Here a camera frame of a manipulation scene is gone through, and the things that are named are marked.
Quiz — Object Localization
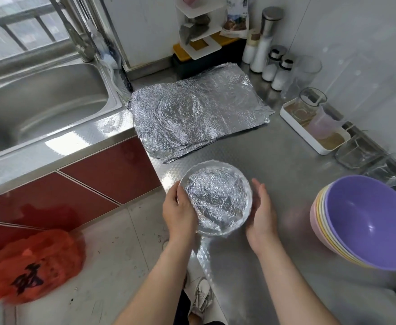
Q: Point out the person's right hand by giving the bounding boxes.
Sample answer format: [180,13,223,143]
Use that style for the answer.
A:
[245,178,280,255]

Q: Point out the person's left hand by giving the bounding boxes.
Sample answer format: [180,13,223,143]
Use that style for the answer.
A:
[161,181,199,246]

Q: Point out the foil-covered bowl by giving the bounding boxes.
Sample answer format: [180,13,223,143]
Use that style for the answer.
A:
[179,159,253,237]

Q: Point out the pink bowl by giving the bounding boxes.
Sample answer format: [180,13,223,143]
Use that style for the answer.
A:
[309,182,368,268]

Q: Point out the stack of aluminium foil sheets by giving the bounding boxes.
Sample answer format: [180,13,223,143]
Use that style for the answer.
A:
[128,63,275,164]

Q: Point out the purple bowl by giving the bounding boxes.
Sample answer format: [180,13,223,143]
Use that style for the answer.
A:
[324,174,396,271]

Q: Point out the person's left forearm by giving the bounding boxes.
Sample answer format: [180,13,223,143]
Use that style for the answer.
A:
[113,237,198,325]

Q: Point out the person's right forearm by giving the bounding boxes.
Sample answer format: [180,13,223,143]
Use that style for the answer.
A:
[255,243,341,325]

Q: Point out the person's right white shoe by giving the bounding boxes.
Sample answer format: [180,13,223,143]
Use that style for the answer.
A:
[190,277,214,316]

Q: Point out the person's dark trousers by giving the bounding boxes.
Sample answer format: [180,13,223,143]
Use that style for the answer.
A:
[174,291,226,325]

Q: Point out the red kitchen cabinet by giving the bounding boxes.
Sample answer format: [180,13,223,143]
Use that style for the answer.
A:
[0,135,161,258]

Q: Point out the white rectangular tray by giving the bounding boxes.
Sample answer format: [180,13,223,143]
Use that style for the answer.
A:
[280,98,352,156]

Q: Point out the pink translucent cup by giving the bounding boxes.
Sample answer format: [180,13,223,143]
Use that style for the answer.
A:
[308,108,344,141]

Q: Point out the white shaker with black lid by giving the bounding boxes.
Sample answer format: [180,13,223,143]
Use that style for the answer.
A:
[262,46,287,83]
[271,56,295,92]

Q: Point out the red plastic bag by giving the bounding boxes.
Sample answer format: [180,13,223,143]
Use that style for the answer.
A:
[0,228,86,309]

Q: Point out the small white tan-capped bottle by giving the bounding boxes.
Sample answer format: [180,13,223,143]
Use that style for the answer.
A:
[242,29,261,65]

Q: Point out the tall white steel-capped bottle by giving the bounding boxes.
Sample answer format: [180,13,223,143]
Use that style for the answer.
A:
[249,6,285,74]

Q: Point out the white dish brush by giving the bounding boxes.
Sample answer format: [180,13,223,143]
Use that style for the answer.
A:
[97,52,121,70]

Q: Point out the stainless steel sink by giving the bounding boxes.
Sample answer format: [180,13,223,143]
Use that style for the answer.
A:
[0,57,135,200]

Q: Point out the white corner shelf rack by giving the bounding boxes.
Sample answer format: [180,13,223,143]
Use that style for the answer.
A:
[176,0,249,60]

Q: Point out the colourful snack packet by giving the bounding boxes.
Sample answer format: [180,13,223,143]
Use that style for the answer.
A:
[221,0,249,33]

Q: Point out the steel faucet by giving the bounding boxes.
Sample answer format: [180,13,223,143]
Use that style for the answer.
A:
[49,0,97,63]

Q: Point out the metal window railing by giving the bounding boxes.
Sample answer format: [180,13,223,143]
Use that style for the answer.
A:
[0,3,70,65]

